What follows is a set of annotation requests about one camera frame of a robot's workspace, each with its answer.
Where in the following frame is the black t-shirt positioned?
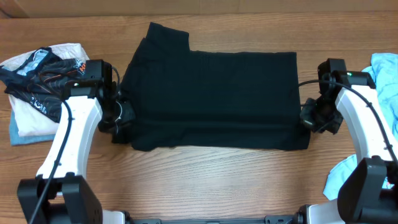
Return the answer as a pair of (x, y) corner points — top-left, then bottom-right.
(113, 23), (310, 151)

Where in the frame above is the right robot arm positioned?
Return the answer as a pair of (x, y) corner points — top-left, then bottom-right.
(292, 58), (397, 223)

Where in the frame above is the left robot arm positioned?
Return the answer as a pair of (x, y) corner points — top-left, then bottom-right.
(17, 60), (136, 224)

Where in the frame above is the light blue garment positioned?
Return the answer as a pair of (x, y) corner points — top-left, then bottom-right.
(323, 53), (397, 200)

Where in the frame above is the black orange patterned garment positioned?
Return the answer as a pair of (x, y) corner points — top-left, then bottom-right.
(1, 47), (86, 123)

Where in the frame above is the cream folded garment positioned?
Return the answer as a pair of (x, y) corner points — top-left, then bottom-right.
(1, 43), (89, 137)

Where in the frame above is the blue folded garment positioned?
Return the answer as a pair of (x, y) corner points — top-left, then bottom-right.
(9, 111), (55, 146)

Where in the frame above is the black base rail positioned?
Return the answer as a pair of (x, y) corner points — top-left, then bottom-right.
(126, 215), (303, 224)

